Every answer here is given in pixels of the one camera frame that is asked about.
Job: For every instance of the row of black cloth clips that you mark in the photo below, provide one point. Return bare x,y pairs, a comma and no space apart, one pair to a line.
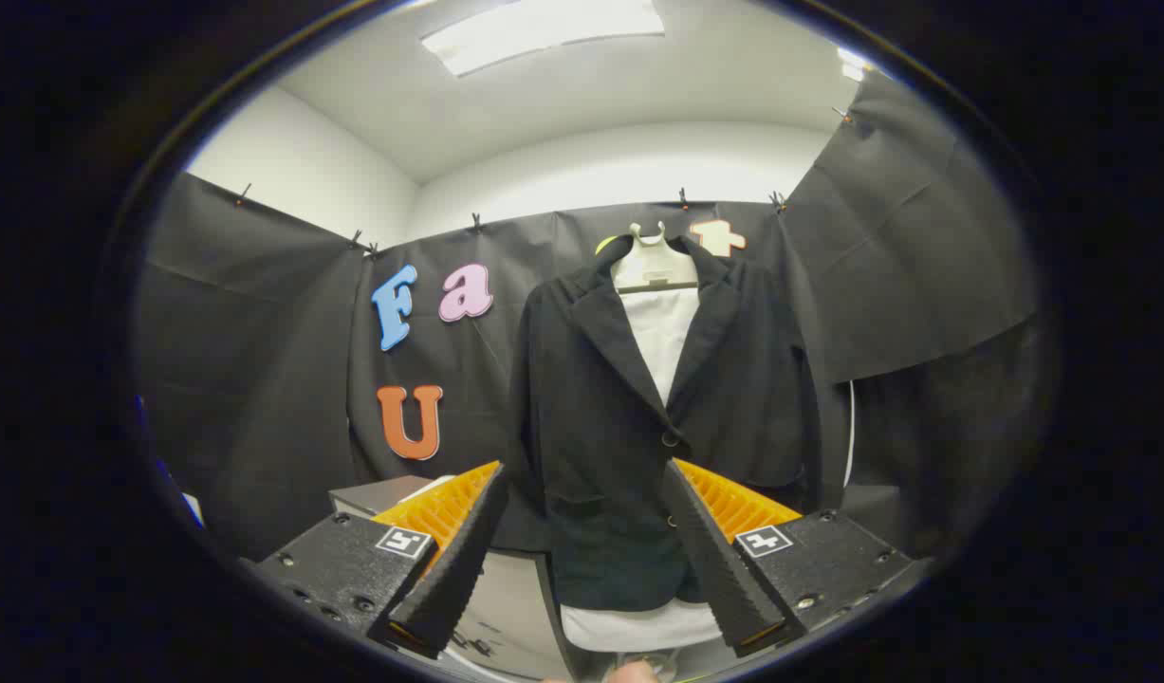
475,224

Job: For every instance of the small ceiling light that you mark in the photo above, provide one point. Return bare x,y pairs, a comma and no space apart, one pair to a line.
852,64

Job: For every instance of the grey cabinet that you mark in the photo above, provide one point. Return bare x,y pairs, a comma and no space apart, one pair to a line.
382,495

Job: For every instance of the black suit jacket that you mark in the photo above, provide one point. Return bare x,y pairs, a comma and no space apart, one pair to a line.
591,408

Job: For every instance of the cream steamer hanger head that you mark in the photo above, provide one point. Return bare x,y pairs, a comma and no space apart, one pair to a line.
653,270

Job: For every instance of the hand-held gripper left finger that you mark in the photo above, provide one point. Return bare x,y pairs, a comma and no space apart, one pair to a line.
453,579

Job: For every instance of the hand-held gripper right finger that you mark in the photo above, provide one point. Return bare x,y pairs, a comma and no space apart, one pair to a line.
719,569

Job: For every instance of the black backdrop cloth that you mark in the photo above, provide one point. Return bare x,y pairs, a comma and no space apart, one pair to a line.
923,237

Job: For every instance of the large rectangular ceiling light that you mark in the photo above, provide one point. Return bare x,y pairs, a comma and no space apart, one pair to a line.
544,33

